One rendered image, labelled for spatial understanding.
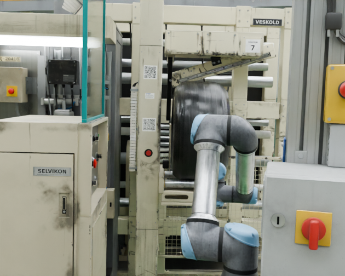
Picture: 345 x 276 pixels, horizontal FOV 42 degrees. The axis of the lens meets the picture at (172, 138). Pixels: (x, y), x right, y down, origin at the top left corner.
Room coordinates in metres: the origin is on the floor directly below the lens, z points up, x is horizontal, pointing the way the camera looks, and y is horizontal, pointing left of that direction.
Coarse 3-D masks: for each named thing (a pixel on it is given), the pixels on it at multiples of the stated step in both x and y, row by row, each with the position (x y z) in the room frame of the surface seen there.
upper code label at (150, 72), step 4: (144, 68) 2.48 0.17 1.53; (148, 68) 2.48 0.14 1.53; (152, 68) 2.48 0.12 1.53; (156, 68) 2.48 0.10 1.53; (144, 72) 2.48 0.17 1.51; (148, 72) 2.48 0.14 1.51; (152, 72) 2.48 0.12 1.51; (156, 72) 2.48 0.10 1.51; (144, 76) 2.48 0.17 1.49; (148, 76) 2.48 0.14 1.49; (152, 76) 2.48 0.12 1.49; (156, 76) 2.48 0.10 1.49
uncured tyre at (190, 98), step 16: (176, 96) 2.42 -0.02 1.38; (192, 96) 2.37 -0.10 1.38; (208, 96) 2.37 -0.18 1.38; (224, 96) 2.40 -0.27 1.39; (176, 112) 2.35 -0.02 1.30; (192, 112) 2.31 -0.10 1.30; (208, 112) 2.32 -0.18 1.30; (224, 112) 2.33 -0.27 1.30; (176, 128) 2.32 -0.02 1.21; (176, 144) 2.32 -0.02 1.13; (192, 144) 2.29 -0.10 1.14; (176, 160) 2.35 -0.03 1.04; (192, 160) 2.32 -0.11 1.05; (224, 160) 2.34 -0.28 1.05; (176, 176) 2.47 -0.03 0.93; (192, 176) 2.40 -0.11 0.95
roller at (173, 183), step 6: (168, 180) 2.42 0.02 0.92; (174, 180) 2.42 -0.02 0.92; (180, 180) 2.42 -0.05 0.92; (186, 180) 2.43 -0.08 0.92; (192, 180) 2.43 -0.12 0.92; (168, 186) 2.41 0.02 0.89; (174, 186) 2.41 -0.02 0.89; (180, 186) 2.41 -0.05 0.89; (186, 186) 2.42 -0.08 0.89; (192, 186) 2.42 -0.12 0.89
